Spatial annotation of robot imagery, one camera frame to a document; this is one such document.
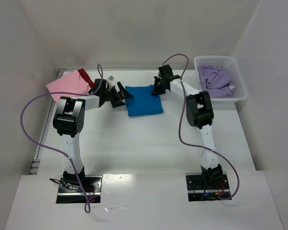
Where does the dark red folded t shirt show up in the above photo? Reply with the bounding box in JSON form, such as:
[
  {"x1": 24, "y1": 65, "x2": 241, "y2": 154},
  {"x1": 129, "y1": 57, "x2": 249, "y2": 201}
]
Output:
[{"x1": 78, "y1": 69, "x2": 95, "y2": 88}]

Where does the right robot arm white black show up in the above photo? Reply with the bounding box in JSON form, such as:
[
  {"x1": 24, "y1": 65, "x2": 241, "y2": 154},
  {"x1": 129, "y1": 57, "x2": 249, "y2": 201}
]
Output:
[{"x1": 152, "y1": 65, "x2": 223, "y2": 189}]

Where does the blue t shirt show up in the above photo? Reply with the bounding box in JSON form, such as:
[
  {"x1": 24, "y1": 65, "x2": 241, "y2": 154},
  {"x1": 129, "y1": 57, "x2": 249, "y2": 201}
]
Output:
[{"x1": 125, "y1": 85, "x2": 163, "y2": 117}]

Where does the lavender t shirt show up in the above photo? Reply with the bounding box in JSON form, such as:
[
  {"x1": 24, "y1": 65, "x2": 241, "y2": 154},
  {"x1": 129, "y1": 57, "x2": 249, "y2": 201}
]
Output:
[{"x1": 198, "y1": 65, "x2": 235, "y2": 99}]

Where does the white plastic basket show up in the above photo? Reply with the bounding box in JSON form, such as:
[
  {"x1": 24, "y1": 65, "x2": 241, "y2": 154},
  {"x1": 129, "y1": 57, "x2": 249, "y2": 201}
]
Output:
[{"x1": 194, "y1": 56, "x2": 248, "y2": 104}]

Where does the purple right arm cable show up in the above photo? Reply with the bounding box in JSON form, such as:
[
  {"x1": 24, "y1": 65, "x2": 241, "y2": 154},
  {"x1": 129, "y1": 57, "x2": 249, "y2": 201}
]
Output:
[{"x1": 159, "y1": 54, "x2": 240, "y2": 200}]

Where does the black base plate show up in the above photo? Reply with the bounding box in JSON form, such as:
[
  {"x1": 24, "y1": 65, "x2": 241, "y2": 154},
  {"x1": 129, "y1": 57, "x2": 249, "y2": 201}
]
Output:
[
  {"x1": 50, "y1": 175, "x2": 102, "y2": 204},
  {"x1": 186, "y1": 173, "x2": 231, "y2": 202}
]

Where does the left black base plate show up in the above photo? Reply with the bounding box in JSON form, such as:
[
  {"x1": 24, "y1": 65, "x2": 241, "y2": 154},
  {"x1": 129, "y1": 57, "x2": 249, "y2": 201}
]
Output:
[{"x1": 50, "y1": 175, "x2": 102, "y2": 204}]

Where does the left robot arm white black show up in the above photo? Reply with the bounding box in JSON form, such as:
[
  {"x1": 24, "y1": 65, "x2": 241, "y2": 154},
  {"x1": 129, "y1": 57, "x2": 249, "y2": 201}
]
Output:
[{"x1": 53, "y1": 77, "x2": 133, "y2": 186}]

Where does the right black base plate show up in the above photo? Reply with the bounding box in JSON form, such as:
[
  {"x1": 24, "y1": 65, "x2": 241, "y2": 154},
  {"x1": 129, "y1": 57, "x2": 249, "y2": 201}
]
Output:
[{"x1": 186, "y1": 173, "x2": 231, "y2": 202}]

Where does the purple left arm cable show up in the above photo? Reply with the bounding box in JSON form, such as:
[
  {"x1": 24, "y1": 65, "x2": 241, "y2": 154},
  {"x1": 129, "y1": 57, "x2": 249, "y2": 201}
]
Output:
[{"x1": 19, "y1": 63, "x2": 104, "y2": 213}]

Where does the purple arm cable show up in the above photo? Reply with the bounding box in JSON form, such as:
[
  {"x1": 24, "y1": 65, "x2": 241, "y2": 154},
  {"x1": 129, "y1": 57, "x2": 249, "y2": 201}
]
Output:
[
  {"x1": 159, "y1": 54, "x2": 240, "y2": 200},
  {"x1": 19, "y1": 63, "x2": 104, "y2": 213}
]

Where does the pink folded t shirt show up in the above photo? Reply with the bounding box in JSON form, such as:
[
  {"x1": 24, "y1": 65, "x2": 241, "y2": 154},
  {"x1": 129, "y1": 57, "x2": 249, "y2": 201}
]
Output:
[{"x1": 46, "y1": 70, "x2": 91, "y2": 95}]

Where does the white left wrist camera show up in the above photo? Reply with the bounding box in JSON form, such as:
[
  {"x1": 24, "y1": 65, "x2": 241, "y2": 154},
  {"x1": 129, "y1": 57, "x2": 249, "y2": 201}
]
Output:
[{"x1": 106, "y1": 76, "x2": 114, "y2": 88}]

